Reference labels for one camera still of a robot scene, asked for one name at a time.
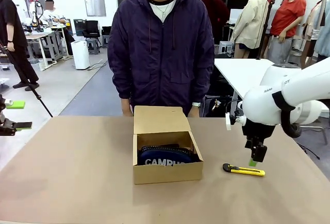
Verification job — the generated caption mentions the white table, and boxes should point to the white table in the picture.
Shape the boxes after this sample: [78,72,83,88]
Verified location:
[213,58,330,145]

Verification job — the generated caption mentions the grey plastic crate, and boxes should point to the grey plastic crate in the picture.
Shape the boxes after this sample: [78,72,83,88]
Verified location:
[28,58,43,71]

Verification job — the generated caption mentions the standing person black clothes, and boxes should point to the standing person black clothes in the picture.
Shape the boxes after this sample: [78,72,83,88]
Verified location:
[0,0,40,92]

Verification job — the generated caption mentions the mannequin in beige jacket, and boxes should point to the mannequin in beige jacket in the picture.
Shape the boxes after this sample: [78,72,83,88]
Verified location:
[230,0,271,59]

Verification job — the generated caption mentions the person left forearm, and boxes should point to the person left forearm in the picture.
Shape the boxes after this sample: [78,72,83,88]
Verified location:
[188,54,216,106]

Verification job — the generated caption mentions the person torso purple hooded jacket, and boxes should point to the person torso purple hooded jacket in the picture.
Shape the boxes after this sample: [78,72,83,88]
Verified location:
[107,0,216,118]

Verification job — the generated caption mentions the grey stool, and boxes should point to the grey stool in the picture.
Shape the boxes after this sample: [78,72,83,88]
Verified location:
[86,38,101,55]

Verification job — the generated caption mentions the mannequin in light blue jacket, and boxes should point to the mannequin in light blue jacket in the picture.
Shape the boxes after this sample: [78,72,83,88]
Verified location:
[301,0,330,67]

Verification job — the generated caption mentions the yellow black utility knife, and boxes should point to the yellow black utility knife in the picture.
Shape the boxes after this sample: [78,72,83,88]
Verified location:
[222,163,266,177]

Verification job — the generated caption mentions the black bag with keychain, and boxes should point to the black bag with keychain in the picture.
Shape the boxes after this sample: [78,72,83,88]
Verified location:
[205,95,242,118]

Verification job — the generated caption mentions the mannequin in dark red garment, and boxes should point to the mannequin in dark red garment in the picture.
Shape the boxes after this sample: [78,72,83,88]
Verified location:
[201,0,230,46]

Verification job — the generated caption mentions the black office chair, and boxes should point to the black office chair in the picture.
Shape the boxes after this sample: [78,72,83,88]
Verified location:
[82,20,101,41]

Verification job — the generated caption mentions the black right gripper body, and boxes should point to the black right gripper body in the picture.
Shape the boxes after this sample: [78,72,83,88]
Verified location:
[241,118,278,142]

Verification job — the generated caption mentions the brown cardboard box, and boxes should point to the brown cardboard box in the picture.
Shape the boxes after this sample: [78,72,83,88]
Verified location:
[133,105,204,185]

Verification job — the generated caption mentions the navy zip pouch white lettering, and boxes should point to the navy zip pouch white lettering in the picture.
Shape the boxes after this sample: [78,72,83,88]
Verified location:
[138,144,201,167]

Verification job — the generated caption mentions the white air purifier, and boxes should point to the white air purifier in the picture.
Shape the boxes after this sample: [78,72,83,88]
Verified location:
[70,40,91,70]

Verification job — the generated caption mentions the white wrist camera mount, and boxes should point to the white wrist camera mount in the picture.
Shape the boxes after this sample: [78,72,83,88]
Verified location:
[225,112,247,131]

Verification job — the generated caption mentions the grey metal wall panel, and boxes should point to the grey metal wall panel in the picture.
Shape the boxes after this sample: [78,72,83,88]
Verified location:
[82,0,107,17]

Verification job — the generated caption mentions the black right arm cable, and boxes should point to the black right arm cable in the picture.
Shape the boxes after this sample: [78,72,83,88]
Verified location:
[272,91,302,139]

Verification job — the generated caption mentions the figure in red t-shirt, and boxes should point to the figure in red t-shirt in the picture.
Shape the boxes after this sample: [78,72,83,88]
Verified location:
[268,0,307,66]

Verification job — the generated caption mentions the seated person white shirt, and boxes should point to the seated person white shirt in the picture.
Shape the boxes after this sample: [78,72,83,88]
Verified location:
[42,0,68,26]

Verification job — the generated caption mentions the person right hand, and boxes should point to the person right hand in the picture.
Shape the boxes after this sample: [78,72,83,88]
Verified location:
[121,102,132,117]

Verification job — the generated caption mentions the black tripod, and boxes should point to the black tripod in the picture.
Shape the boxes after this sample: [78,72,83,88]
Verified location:
[0,42,54,118]

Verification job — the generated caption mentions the white workshop desk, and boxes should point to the white workshop desk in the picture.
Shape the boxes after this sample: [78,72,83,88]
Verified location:
[24,24,69,67]

